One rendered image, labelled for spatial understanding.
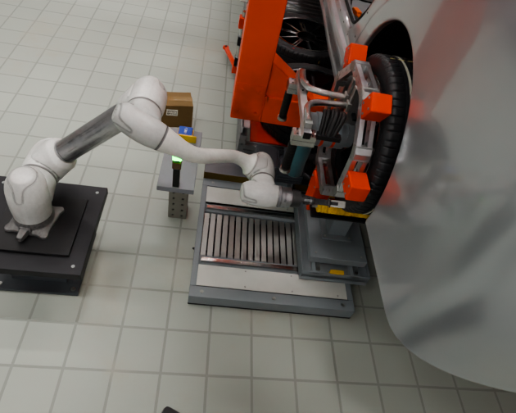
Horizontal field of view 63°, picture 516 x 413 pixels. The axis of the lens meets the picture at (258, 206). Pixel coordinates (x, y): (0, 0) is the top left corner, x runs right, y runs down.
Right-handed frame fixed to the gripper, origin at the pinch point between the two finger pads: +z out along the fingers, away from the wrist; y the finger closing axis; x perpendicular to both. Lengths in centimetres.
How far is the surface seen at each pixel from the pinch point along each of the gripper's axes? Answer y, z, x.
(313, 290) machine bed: -33, 5, -46
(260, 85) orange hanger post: -38, -35, 53
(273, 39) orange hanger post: -21, -34, 70
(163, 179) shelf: -27, -75, 1
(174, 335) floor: -20, -62, -70
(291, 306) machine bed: -27, -7, -54
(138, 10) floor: -241, -137, 150
